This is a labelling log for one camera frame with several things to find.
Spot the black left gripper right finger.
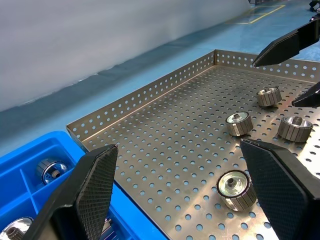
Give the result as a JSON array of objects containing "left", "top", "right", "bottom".
[{"left": 239, "top": 138, "right": 320, "bottom": 240}]

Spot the metal nut on metal tray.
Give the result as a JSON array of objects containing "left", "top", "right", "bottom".
[{"left": 256, "top": 86, "right": 283, "bottom": 108}]

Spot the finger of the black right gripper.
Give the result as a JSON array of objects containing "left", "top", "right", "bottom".
[
  {"left": 252, "top": 18, "right": 320, "bottom": 68},
  {"left": 291, "top": 81, "right": 320, "bottom": 109}
]

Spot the blue compartment tray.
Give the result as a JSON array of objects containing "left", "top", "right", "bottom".
[{"left": 0, "top": 129, "right": 170, "bottom": 240}]

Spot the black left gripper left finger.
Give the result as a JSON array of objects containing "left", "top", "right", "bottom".
[{"left": 21, "top": 143, "right": 119, "bottom": 240}]

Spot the perforated metal tray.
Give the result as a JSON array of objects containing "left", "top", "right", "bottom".
[{"left": 65, "top": 49, "right": 320, "bottom": 240}]

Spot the white backdrop sheet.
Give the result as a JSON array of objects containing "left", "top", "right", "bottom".
[{"left": 0, "top": 0, "right": 251, "bottom": 113}]

